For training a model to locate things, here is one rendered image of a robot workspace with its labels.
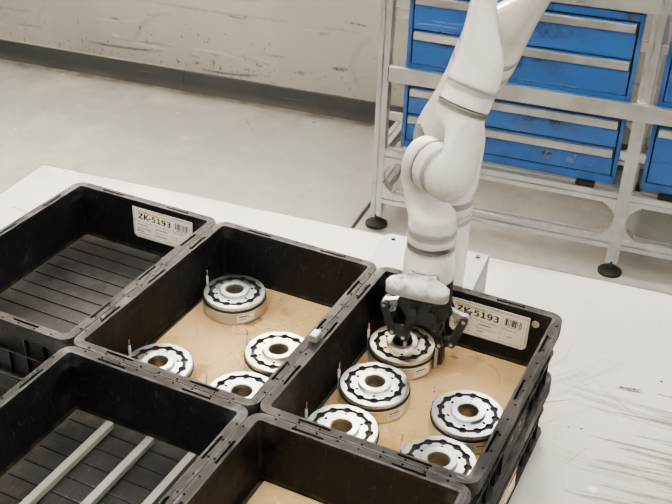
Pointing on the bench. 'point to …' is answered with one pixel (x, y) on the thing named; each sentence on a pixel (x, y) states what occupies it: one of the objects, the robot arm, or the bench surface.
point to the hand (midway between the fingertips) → (421, 352)
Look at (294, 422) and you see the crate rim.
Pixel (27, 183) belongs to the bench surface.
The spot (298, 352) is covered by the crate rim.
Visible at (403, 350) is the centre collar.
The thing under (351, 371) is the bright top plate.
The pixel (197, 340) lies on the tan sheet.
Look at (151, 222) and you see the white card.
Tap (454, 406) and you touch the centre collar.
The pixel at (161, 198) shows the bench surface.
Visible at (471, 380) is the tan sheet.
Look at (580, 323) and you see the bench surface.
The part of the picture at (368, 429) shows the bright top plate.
